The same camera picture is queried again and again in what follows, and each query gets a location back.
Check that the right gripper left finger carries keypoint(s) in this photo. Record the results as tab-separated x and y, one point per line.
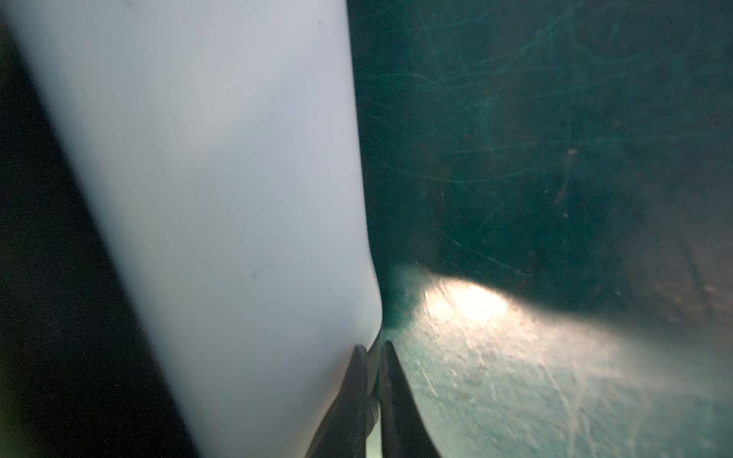
343	431

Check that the white hard-shell suitcase black lining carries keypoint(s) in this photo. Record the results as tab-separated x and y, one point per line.
217	145

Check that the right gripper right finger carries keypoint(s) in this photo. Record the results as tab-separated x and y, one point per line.
403	432

